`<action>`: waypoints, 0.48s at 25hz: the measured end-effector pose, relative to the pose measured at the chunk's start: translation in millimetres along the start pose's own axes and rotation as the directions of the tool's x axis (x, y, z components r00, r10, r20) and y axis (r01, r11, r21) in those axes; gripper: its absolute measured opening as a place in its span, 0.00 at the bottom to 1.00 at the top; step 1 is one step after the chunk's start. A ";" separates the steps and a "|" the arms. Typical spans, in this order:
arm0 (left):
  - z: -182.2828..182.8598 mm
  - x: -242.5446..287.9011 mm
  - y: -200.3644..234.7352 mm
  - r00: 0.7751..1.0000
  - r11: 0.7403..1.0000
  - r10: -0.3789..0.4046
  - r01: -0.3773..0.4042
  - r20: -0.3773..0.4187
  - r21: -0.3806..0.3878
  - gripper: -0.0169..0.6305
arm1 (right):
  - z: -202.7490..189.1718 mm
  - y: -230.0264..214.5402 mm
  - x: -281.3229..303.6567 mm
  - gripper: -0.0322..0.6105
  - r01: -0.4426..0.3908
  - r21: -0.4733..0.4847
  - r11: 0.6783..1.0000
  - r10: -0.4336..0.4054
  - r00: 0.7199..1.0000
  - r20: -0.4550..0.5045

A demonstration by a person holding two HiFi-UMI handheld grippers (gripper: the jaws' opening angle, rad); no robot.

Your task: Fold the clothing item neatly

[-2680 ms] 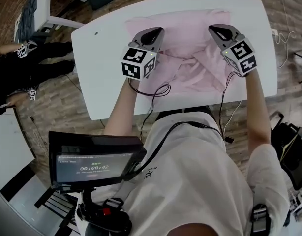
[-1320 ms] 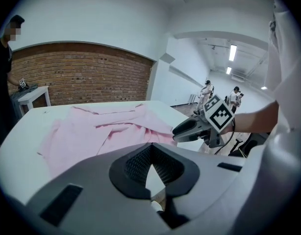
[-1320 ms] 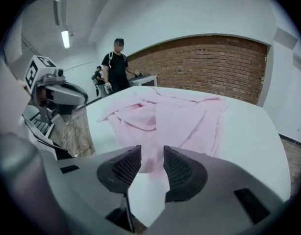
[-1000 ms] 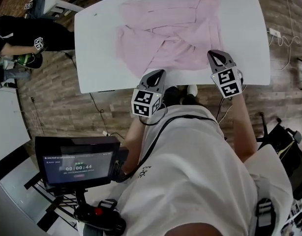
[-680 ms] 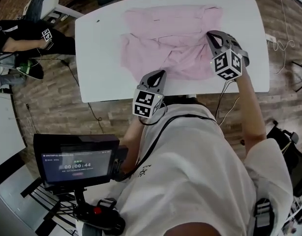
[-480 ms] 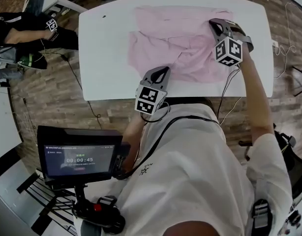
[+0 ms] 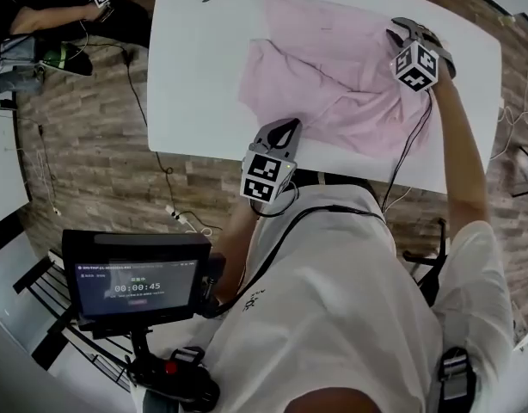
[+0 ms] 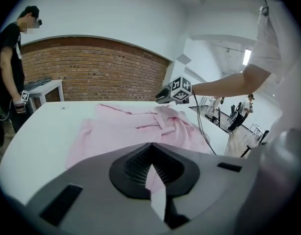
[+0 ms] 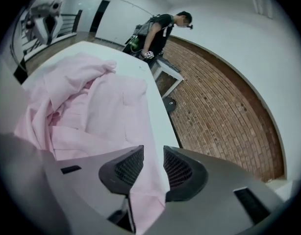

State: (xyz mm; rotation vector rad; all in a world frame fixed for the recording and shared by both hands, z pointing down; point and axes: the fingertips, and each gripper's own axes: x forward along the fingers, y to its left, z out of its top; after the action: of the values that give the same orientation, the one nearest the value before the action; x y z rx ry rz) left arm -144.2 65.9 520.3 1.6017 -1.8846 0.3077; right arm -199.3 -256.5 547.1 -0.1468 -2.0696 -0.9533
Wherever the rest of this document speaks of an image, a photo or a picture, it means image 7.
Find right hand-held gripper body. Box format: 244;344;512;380
390;26;457;93

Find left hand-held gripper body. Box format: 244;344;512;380
239;142;298;205

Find pink robe garment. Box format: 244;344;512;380
237;0;435;159

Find person's right forearm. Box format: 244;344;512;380
430;75;492;243

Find person's left forearm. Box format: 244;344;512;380
214;198;265;307

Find person's dark trousers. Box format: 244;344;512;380
292;169;379;200

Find large white table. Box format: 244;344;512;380
146;0;504;196

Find white power strip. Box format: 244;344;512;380
164;204;190;225

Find black folding chair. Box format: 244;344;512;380
509;144;528;200

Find person's white t-shirt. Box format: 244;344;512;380
130;182;517;413

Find black monitor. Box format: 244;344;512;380
60;229;227;333

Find dark blue oval pad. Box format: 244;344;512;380
38;43;94;77

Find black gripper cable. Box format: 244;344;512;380
249;181;300;219
380;87;434;214

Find black chest cable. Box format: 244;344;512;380
206;204;385;320

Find white coiled cable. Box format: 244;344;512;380
177;211;224;238

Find black floor cable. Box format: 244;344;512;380
120;47;175;217

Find black monitor mount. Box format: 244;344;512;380
125;327;222;412

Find thin white cable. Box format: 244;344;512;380
14;118;62;217

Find black metal frame chair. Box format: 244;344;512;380
12;250;134;389

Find grey harness strap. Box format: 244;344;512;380
437;346;479;413

